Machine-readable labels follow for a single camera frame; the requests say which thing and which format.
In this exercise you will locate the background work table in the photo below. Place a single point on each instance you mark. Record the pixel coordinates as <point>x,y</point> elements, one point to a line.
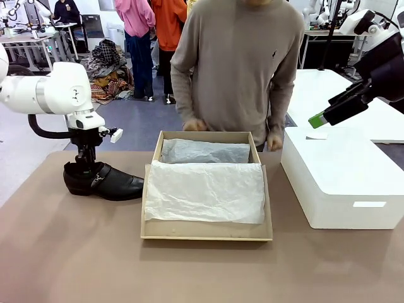
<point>341,33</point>

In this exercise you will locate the person's right hand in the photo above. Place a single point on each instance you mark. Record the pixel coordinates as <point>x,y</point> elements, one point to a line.
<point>195,125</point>

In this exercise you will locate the pile of patterned clothes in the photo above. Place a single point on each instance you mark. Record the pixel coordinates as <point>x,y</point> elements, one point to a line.
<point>107,53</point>

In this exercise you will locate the cardboard shoe box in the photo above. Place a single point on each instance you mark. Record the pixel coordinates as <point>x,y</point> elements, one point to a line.
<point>205,232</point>

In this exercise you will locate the grey wall panel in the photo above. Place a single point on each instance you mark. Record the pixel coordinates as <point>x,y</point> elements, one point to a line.
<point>107,4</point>

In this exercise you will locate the white foam box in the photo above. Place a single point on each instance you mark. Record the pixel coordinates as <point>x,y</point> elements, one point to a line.
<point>341,176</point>

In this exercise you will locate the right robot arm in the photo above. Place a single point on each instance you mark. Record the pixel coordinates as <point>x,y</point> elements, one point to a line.
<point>389,47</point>

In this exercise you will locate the white table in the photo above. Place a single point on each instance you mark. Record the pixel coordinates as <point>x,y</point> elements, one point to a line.
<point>315,91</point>

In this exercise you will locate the grey background desk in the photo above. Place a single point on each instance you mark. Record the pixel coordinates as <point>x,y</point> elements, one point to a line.
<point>31,39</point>

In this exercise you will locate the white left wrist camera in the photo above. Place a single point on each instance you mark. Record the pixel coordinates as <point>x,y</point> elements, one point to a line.
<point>116,135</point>

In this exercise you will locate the person in beige sweater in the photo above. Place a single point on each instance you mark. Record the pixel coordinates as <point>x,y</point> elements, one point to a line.
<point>236,63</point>

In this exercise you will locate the black leather shoe with buckle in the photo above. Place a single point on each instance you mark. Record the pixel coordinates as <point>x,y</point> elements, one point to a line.
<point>120,186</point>

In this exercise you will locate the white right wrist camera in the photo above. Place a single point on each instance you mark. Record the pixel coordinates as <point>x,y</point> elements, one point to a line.
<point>352,22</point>

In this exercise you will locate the black stand pole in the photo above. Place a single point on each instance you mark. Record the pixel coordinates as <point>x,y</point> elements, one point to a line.
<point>329,31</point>

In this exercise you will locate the white tissue paper sheet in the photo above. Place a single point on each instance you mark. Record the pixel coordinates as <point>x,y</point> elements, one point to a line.
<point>205,195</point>

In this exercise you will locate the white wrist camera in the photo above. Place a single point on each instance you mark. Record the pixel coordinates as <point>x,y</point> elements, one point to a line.
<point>116,135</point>
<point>352,22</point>

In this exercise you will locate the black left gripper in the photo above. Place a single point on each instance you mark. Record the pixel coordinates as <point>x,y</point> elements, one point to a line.
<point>85,139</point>

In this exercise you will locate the person in orange top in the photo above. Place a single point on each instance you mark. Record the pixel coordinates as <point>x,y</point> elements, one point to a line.
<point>168,25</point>

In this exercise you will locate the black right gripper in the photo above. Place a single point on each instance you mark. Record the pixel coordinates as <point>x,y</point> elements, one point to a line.
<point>389,83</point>

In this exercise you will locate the dark chair back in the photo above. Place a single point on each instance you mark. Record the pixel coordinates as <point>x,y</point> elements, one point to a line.
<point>93,26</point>

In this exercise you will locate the person in pink hoodie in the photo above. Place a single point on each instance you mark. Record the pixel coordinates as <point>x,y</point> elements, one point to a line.
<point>132,15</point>

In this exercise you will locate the person's left forearm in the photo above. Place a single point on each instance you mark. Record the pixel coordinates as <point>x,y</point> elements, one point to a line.
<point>281,107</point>

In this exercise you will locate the white waste bin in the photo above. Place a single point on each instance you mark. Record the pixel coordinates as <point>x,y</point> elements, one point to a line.
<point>116,33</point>

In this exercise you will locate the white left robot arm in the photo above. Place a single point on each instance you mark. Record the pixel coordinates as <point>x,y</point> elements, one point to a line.
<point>63,91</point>

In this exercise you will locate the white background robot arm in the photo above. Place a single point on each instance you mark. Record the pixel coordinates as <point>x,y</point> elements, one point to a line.
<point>323,15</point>
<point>44,8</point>
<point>307,14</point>

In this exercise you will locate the person's left hand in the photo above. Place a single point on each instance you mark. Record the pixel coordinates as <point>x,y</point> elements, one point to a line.
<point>275,142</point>

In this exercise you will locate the person in black clothes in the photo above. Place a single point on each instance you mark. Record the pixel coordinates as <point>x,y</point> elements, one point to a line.
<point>67,9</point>

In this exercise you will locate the person's right forearm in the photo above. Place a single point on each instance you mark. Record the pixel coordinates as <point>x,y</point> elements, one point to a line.
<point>184,98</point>

